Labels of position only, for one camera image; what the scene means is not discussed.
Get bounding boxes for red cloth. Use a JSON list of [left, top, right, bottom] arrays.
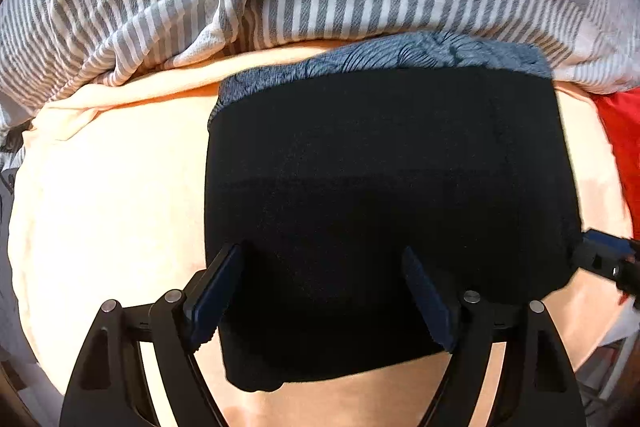
[[594, 91, 640, 240]]

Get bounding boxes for blue patterned cloth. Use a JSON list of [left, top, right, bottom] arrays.
[[214, 31, 553, 120]]

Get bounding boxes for black pants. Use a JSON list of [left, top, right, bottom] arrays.
[[204, 66, 585, 393]]

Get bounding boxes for peach bed sheet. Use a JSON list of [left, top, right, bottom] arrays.
[[7, 38, 632, 427]]

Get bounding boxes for dark grey cloth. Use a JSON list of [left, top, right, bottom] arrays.
[[0, 152, 17, 212]]

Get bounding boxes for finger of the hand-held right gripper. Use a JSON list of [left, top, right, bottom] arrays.
[[570, 227, 640, 295]]

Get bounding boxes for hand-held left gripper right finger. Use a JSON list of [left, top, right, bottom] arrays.
[[401, 246, 587, 427]]

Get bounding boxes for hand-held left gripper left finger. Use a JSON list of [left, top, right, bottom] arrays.
[[59, 243, 244, 427]]

